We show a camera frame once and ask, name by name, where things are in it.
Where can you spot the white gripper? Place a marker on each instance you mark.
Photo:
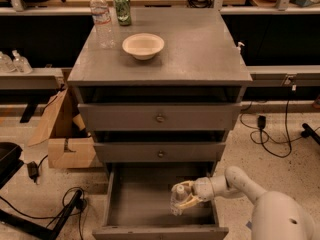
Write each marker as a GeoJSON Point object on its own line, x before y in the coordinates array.
{"type": "Point", "coordinates": [202, 188]}

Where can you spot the small clear plastic bottle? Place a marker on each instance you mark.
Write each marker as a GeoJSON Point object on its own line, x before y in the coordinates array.
{"type": "Point", "coordinates": [178, 195]}

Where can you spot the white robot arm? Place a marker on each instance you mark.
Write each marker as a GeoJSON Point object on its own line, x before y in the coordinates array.
{"type": "Point", "coordinates": [275, 215]}

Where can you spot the grey open bottom drawer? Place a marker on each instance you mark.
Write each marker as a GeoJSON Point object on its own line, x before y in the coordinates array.
{"type": "Point", "coordinates": [138, 204]}

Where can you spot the grey middle drawer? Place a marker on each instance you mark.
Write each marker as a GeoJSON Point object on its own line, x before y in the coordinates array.
{"type": "Point", "coordinates": [159, 152]}

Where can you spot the grey wooden drawer cabinet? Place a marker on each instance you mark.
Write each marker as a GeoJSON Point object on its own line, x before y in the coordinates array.
{"type": "Point", "coordinates": [198, 65]}

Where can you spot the grey top drawer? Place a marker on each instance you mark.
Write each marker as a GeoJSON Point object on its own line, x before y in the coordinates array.
{"type": "Point", "coordinates": [129, 117]}

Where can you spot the white pump dispenser bottle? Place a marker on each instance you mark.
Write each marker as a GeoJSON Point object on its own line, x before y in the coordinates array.
{"type": "Point", "coordinates": [240, 46]}

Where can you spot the tall clear water bottle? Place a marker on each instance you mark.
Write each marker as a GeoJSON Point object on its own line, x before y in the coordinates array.
{"type": "Point", "coordinates": [103, 23]}

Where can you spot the clear sanitizer bottle right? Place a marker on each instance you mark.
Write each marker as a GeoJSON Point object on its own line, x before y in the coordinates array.
{"type": "Point", "coordinates": [21, 63]}

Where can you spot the clear sanitizer bottle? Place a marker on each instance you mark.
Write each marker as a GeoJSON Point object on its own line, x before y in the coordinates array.
{"type": "Point", "coordinates": [21, 63]}
{"type": "Point", "coordinates": [6, 63]}

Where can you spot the clear sanitizer bottle left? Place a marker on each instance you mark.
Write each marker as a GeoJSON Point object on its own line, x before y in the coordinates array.
{"type": "Point", "coordinates": [6, 63]}

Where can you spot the black power adapter right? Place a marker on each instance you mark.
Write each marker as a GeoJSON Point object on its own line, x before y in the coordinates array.
{"type": "Point", "coordinates": [261, 122]}

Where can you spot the black power adapter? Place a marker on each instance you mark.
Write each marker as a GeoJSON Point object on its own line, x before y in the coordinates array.
{"type": "Point", "coordinates": [33, 171]}
{"type": "Point", "coordinates": [261, 122]}

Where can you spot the brown cardboard box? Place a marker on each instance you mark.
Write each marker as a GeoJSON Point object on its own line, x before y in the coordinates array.
{"type": "Point", "coordinates": [61, 126]}

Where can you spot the white paper bowl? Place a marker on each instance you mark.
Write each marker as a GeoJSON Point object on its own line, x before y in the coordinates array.
{"type": "Point", "coordinates": [143, 46]}

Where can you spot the black power adapter left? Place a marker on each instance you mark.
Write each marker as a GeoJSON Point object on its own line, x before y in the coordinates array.
{"type": "Point", "coordinates": [33, 171]}

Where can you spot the black bin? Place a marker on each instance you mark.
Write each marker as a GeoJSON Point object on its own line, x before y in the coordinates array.
{"type": "Point", "coordinates": [10, 161]}

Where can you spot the black metal stand base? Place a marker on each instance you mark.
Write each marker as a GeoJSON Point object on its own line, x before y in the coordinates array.
{"type": "Point", "coordinates": [46, 227]}

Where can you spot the green soda can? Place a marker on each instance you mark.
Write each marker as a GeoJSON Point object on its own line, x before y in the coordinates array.
{"type": "Point", "coordinates": [123, 12]}

